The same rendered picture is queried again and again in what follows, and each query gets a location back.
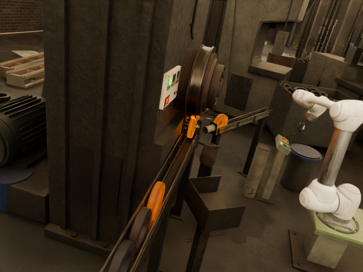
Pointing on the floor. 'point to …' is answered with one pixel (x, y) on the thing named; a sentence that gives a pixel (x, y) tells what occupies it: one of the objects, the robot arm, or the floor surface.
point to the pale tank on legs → (321, 27)
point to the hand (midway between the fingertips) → (291, 137)
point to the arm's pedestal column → (316, 252)
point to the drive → (26, 154)
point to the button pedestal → (267, 196)
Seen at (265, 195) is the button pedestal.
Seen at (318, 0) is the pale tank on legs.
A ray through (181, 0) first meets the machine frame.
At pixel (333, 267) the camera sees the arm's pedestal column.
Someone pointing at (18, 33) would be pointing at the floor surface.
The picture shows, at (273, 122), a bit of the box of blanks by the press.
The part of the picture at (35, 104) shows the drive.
